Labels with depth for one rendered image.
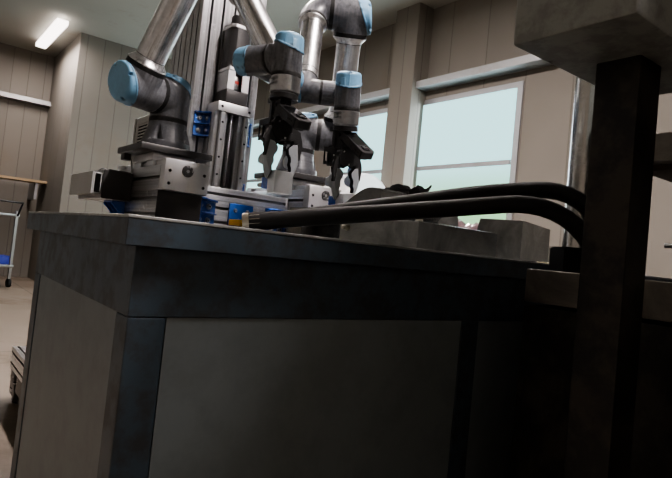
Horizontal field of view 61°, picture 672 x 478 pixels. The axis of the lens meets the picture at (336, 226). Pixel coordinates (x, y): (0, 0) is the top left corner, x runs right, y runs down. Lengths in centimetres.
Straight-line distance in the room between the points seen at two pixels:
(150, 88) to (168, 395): 113
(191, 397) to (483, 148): 420
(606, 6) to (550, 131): 380
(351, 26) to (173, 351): 146
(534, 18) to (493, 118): 404
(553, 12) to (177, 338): 63
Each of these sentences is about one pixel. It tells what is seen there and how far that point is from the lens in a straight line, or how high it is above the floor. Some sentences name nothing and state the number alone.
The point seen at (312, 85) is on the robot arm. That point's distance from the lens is 175.
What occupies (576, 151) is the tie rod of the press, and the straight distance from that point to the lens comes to 113.
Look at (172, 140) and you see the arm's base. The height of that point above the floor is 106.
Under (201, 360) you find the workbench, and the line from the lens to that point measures 82.
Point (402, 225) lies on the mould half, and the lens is 122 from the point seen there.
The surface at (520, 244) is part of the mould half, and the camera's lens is 156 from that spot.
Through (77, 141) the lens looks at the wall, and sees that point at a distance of 765.
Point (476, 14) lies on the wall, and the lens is 534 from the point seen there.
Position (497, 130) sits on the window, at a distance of 479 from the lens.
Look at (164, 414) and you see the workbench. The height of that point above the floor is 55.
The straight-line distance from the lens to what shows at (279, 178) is 137.
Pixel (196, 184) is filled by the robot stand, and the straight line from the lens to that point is 170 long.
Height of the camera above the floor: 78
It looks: 3 degrees up
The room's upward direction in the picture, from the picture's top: 6 degrees clockwise
